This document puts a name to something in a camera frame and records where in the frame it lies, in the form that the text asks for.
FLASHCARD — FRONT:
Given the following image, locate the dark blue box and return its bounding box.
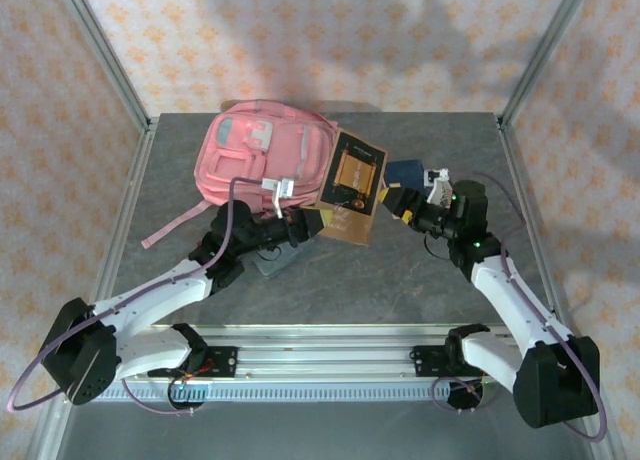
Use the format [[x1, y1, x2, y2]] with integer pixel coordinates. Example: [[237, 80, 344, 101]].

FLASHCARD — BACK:
[[384, 158, 427, 192]]

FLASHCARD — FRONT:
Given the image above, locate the black and brown book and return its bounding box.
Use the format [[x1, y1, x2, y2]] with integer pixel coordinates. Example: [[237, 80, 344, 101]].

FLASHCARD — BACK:
[[315, 128, 390, 247]]

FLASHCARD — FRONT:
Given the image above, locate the pink school backpack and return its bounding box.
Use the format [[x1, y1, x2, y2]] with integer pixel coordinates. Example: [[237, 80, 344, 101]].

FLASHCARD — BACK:
[[141, 98, 341, 251]]

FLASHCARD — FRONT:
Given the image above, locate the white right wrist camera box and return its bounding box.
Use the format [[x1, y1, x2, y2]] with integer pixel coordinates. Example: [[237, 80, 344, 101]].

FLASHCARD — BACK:
[[423, 167, 455, 207]]

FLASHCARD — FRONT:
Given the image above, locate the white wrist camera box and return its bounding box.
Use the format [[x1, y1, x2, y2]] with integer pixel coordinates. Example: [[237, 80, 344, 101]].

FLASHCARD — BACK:
[[259, 176, 297, 220], [423, 167, 455, 207]]

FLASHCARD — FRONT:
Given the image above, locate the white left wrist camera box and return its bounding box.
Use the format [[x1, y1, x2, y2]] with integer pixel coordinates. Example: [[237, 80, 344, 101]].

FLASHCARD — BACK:
[[259, 176, 297, 220]]

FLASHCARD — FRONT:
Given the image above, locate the aluminium table side rail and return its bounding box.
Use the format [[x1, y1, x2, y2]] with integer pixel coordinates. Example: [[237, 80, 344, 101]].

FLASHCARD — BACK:
[[82, 122, 160, 341], [494, 115, 572, 326]]

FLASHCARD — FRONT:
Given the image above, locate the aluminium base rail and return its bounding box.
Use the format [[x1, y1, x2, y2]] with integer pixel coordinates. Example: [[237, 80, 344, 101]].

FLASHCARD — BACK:
[[117, 322, 509, 382]]

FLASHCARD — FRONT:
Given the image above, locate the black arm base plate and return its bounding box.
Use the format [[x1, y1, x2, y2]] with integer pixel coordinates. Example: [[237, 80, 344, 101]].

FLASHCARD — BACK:
[[147, 345, 239, 379], [411, 344, 501, 379]]

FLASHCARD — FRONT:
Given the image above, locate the grey slotted cable duct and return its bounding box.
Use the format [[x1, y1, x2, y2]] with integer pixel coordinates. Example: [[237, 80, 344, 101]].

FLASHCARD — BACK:
[[74, 382, 501, 405]]

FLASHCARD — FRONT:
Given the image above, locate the aluminium frame post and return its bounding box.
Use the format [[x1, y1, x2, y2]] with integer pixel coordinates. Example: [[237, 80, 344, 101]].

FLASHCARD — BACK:
[[496, 0, 595, 130], [52, 0, 154, 132]]

